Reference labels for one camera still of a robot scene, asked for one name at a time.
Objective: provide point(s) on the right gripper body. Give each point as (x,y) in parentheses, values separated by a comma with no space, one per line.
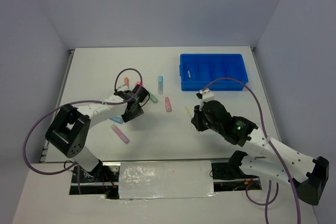
(202,123)

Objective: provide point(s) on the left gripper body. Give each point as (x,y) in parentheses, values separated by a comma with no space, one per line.
(138,105)

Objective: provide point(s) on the green correction tape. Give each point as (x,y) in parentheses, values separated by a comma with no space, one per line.
(153,98)

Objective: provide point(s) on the yellow highlighter pen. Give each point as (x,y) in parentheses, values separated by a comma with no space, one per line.
(191,116)

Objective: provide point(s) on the pink correction tape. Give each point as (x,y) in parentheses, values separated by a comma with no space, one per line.
(167,104)

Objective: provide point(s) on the purple clear pen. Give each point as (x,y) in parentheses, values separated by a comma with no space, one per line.
(189,72)

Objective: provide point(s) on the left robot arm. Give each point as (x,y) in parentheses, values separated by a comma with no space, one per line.
(69,129)

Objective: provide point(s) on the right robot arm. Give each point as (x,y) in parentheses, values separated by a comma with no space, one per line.
(271,159)

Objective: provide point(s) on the pink purple highlighter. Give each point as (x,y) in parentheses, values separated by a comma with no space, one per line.
(120,134)

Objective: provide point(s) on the pink lid clip jar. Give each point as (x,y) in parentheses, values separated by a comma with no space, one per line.
(139,84)

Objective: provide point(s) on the orange capped marker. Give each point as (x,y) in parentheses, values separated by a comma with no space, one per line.
(126,79)

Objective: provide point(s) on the light blue eraser stick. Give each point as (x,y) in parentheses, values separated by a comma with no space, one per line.
(160,85)

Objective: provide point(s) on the blue plastic compartment tray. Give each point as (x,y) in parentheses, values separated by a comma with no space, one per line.
(206,68)

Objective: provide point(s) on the silver foil tape sheet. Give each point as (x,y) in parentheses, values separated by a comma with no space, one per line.
(165,180)

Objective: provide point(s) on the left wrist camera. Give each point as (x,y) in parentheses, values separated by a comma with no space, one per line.
(123,88)

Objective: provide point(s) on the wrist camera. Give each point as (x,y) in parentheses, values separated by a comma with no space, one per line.
(205,95)
(123,88)

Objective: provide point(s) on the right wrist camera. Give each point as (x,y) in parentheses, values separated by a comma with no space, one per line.
(205,95)

